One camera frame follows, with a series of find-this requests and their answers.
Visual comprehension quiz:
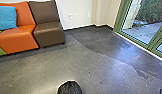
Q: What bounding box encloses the black trash bag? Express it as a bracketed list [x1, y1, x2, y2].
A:
[57, 80, 83, 94]

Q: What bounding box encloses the brown sofa seat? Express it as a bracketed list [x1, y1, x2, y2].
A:
[28, 0, 67, 48]

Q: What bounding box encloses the white outdoor pillar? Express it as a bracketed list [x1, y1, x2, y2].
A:
[122, 0, 145, 30]

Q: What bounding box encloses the orange sofa seat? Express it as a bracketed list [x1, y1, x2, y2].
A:
[0, 0, 40, 55]

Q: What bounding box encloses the blue cushion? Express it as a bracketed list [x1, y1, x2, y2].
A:
[0, 5, 19, 32]

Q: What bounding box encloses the green outdoor hedge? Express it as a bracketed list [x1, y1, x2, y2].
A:
[135, 0, 162, 24]

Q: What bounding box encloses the white wall outlet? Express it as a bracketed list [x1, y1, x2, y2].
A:
[67, 13, 73, 19]

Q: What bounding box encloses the green framed glass wall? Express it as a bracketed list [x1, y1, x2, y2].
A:
[111, 0, 162, 61]

